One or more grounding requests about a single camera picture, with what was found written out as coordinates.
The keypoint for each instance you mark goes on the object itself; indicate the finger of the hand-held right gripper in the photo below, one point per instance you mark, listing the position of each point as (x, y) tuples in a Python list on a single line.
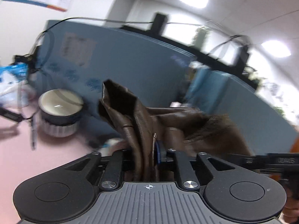
[(268, 162)]

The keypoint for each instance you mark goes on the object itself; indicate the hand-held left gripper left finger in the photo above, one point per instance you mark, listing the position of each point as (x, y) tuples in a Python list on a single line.
[(112, 175)]

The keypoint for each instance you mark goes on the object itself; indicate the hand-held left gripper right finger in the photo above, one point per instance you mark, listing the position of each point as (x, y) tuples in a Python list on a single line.
[(159, 152)]

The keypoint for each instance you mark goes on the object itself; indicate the person's right hand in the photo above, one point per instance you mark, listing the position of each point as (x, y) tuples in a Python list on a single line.
[(292, 212)]

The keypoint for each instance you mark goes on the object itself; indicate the person's orange clothing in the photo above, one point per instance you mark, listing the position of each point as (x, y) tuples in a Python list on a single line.
[(295, 145)]

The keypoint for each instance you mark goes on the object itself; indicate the white striped bowl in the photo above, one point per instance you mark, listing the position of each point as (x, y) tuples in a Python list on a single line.
[(59, 112)]

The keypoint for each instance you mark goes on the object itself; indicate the grey pen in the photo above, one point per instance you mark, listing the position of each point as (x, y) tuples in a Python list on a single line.
[(33, 135)]

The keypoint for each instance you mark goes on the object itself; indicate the blue foam board with label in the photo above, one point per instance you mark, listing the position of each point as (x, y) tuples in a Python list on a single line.
[(140, 63)]

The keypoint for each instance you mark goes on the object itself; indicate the tall black charger box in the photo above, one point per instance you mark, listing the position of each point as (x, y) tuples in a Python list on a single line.
[(243, 56)]

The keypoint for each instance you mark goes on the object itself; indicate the black shelf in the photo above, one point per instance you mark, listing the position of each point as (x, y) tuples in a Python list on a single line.
[(219, 58)]

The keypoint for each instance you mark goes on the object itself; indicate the white bottle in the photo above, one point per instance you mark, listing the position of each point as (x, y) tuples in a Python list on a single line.
[(201, 38)]

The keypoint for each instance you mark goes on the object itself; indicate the black adapter box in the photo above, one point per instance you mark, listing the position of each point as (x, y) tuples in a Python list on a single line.
[(158, 24)]

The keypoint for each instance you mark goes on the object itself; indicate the white and blue plastic bag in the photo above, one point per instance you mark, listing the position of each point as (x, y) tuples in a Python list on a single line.
[(11, 81)]

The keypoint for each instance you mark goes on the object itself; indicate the black clip mount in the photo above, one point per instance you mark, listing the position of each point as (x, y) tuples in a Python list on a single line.
[(25, 59)]

